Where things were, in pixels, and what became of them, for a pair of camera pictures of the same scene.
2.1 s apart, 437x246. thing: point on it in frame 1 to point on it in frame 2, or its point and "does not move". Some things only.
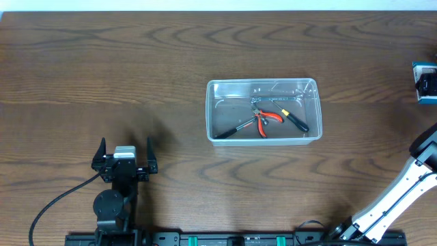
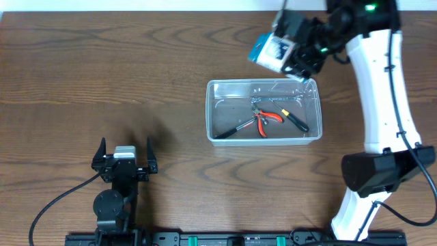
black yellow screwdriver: [304, 128] does not move
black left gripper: [123, 167] does not move
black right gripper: [425, 85] to [304, 68]
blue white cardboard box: [420, 67] to [271, 51]
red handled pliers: [259, 113] does not move
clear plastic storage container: [263, 111] does not move
